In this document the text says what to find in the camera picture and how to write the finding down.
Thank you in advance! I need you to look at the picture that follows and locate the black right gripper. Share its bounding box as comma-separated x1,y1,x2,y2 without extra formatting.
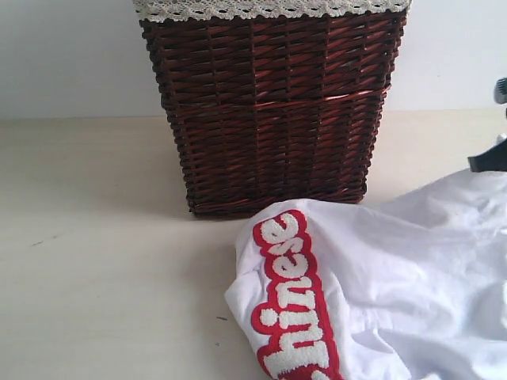
468,142,507,173

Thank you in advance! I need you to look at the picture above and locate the white t-shirt with red lettering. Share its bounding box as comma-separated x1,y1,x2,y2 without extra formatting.
225,169,506,379

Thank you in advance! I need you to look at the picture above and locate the dark brown wicker basket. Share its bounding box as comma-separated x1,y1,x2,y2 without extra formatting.
140,10,407,218

